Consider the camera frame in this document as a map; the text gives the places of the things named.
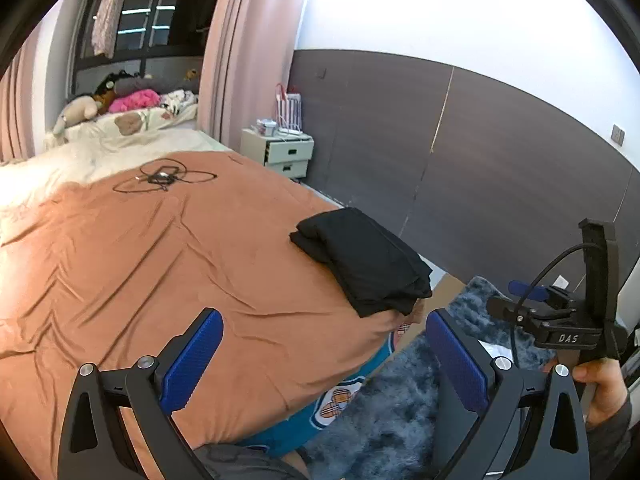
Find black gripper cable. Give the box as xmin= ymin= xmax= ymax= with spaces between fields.
xmin=510 ymin=242 xmax=599 ymax=361

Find person's right forearm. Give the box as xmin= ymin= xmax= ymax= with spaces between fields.
xmin=582 ymin=390 xmax=637 ymax=480

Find dark window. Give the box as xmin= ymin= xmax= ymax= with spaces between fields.
xmin=70 ymin=0 xmax=228 ymax=96

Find black pants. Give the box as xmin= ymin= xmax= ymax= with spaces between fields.
xmin=290 ymin=207 xmax=433 ymax=318

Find person's grey shorts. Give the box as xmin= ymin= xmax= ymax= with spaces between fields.
xmin=192 ymin=442 xmax=306 ymax=480

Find dark plush toy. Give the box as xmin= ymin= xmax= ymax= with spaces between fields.
xmin=92 ymin=72 xmax=153 ymax=106

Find hanging patterned garment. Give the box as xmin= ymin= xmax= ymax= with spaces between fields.
xmin=91 ymin=0 xmax=128 ymax=58

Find black and white patterned cloth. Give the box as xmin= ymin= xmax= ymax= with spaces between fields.
xmin=160 ymin=90 xmax=199 ymax=112

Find pink fluffy cloth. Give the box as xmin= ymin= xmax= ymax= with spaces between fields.
xmin=108 ymin=89 xmax=161 ymax=113

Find blue shaggy rug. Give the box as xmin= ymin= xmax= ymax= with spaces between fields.
xmin=300 ymin=276 xmax=556 ymax=480

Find white nightstand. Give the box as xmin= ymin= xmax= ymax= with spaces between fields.
xmin=240 ymin=127 xmax=316 ymax=181

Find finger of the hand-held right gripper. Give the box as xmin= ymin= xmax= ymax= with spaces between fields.
xmin=507 ymin=280 xmax=551 ymax=303
xmin=486 ymin=296 xmax=532 ymax=324

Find black cable bundle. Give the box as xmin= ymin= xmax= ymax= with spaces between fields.
xmin=112 ymin=158 xmax=218 ymax=194

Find orange-brown blanket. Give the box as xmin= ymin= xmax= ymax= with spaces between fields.
xmin=0 ymin=150 xmax=426 ymax=480

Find beige plush toy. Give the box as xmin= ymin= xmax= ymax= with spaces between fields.
xmin=46 ymin=95 xmax=101 ymax=150

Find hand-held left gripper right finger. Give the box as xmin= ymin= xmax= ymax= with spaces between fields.
xmin=425 ymin=308 xmax=592 ymax=480

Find cream duvet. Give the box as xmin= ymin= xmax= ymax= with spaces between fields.
xmin=0 ymin=127 xmax=236 ymax=211

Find pink curtain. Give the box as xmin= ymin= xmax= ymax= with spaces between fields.
xmin=197 ymin=0 xmax=313 ymax=153
xmin=0 ymin=45 xmax=37 ymax=162

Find person's right hand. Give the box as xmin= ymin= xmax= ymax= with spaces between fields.
xmin=542 ymin=357 xmax=628 ymax=428

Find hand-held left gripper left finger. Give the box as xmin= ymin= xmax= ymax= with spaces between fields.
xmin=57 ymin=307 xmax=225 ymax=480

